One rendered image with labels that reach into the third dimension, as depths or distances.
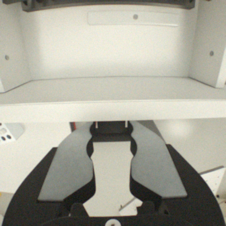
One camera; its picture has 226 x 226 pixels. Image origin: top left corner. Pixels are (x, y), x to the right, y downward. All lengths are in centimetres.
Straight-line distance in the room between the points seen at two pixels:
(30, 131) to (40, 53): 22
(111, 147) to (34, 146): 105
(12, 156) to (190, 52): 50
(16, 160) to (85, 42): 41
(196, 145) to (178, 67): 152
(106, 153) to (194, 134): 96
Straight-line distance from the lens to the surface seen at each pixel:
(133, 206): 63
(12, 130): 36
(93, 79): 17
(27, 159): 46
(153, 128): 93
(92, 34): 18
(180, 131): 143
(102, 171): 166
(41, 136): 37
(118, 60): 18
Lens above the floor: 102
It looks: 63 degrees down
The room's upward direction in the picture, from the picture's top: 177 degrees clockwise
